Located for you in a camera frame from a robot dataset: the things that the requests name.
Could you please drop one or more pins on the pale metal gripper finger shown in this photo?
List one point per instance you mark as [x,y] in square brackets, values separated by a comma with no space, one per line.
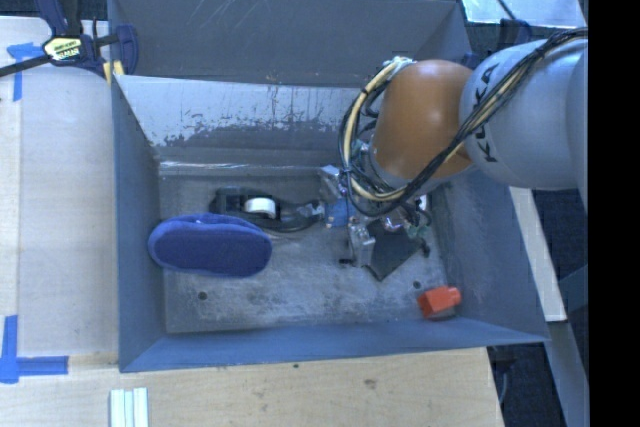
[362,242]

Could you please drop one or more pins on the grey metal bin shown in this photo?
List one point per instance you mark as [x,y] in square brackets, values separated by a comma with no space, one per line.
[300,285]

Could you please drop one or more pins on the black flat sheet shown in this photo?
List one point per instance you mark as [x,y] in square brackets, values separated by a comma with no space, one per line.
[392,255]

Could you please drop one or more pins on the red-orange block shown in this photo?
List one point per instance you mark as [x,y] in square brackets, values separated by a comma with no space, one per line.
[437,301]

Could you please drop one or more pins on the pale wood board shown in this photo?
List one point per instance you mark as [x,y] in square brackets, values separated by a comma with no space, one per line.
[65,215]

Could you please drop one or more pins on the black tape dispenser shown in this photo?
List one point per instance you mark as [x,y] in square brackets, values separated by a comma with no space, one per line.
[235,205]

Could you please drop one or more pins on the blue slipper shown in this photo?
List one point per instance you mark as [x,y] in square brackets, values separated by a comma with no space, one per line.
[210,247]

